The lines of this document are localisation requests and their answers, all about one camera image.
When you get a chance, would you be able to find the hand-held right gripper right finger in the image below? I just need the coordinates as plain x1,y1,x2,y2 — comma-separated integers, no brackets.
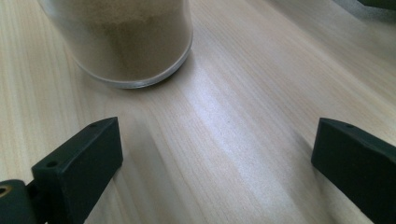
310,117,396,224

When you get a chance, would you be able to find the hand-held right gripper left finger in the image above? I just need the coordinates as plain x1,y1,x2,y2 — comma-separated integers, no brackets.
31,116,124,224

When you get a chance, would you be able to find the glass jar of brown powder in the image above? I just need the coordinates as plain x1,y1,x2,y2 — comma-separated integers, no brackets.
36,0,194,91

